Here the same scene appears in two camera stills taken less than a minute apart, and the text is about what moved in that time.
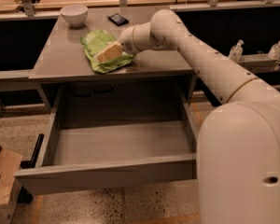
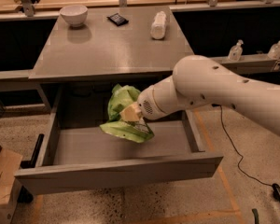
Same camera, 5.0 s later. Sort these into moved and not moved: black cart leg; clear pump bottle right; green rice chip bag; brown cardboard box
Moved: green rice chip bag
Not moved: clear pump bottle right; black cart leg; brown cardboard box
